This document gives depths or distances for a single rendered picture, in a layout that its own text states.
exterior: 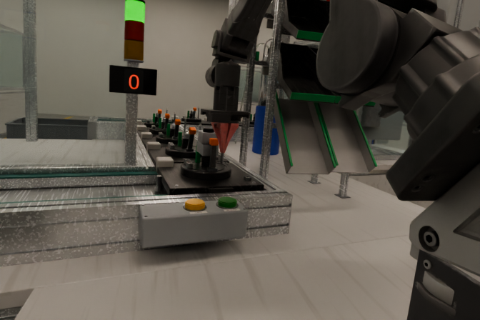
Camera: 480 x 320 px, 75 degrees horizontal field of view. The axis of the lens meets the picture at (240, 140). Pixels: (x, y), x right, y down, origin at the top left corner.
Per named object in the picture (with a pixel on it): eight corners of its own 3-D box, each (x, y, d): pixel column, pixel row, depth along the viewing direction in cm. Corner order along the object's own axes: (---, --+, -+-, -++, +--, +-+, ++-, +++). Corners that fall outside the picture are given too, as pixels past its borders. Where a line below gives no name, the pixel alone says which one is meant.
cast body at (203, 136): (218, 156, 83) (220, 130, 82) (202, 156, 81) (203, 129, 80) (209, 149, 91) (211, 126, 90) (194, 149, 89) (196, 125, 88)
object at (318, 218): (468, 235, 93) (470, 226, 93) (-376, 369, 35) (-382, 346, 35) (261, 146, 222) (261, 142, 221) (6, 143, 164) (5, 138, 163)
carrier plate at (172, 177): (263, 191, 80) (264, 183, 80) (168, 197, 71) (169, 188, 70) (231, 168, 102) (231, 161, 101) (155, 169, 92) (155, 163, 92)
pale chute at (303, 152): (328, 174, 88) (336, 166, 85) (285, 173, 86) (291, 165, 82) (307, 101, 105) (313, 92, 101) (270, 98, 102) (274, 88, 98)
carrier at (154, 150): (228, 167, 103) (231, 129, 101) (154, 168, 94) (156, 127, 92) (208, 152, 125) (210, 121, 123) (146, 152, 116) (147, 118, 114)
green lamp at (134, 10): (145, 21, 82) (146, 2, 81) (125, 18, 80) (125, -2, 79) (143, 24, 87) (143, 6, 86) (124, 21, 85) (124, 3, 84)
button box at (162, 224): (246, 237, 65) (248, 208, 64) (141, 249, 57) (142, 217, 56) (234, 223, 71) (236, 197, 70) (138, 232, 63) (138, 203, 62)
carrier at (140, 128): (193, 141, 148) (194, 115, 146) (140, 141, 138) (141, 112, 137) (182, 133, 170) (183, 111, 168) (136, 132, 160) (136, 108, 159)
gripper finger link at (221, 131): (208, 150, 76) (211, 111, 74) (236, 150, 79) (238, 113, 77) (217, 155, 70) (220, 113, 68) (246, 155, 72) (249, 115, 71)
